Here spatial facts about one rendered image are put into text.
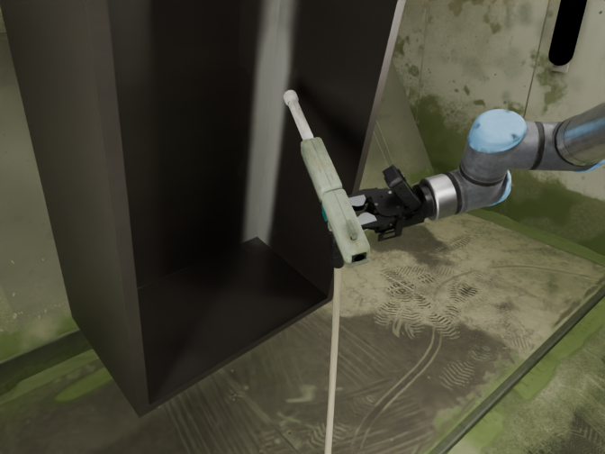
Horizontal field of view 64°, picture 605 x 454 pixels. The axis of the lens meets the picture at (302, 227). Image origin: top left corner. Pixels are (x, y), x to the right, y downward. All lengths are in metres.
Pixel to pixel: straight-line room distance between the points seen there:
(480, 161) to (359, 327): 1.15
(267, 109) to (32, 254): 1.03
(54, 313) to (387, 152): 1.87
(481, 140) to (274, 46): 0.60
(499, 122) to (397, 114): 2.05
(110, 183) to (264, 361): 1.22
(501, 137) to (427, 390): 1.07
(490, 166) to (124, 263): 0.67
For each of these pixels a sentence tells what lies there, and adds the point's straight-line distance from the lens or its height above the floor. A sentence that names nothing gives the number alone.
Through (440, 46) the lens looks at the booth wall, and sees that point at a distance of 2.92.
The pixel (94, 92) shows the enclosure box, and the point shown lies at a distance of 0.67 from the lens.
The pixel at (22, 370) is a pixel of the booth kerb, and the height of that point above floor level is 0.10.
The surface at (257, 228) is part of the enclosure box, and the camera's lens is 1.57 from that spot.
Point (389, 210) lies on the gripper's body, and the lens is 0.95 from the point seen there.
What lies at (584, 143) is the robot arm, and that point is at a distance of 0.89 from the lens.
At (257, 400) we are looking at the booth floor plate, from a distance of 1.71.
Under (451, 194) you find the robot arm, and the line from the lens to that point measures 1.00.
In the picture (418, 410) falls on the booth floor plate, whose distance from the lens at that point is 1.71.
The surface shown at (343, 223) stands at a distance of 0.87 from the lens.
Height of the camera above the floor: 1.32
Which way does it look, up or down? 29 degrees down
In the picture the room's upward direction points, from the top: straight up
